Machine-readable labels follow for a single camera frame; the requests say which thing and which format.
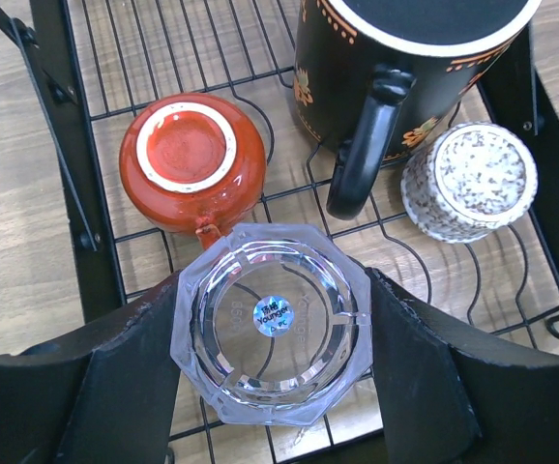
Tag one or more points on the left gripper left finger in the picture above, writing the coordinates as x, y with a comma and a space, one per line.
103, 393

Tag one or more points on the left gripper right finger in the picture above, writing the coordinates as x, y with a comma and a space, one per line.
451, 393

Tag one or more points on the clear glass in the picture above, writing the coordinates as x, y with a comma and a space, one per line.
272, 324

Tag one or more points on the black wire dish rack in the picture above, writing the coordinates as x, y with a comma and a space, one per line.
117, 58

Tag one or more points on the black skull pattern mug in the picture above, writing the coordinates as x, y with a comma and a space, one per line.
372, 79

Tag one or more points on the short clear glass tumbler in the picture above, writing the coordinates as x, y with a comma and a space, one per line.
475, 178

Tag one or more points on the small orange black cup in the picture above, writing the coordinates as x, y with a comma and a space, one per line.
193, 164

